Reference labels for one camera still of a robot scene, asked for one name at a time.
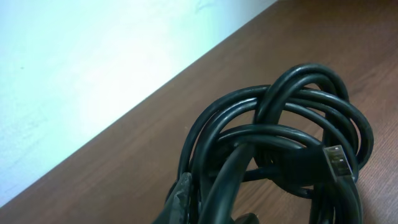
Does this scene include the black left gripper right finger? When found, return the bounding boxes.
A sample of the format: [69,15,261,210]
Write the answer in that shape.
[234,213,259,224]

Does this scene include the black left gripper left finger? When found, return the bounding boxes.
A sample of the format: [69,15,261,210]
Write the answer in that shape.
[153,172,192,224]

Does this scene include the black USB cable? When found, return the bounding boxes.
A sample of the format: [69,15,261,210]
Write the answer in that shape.
[177,63,374,224]

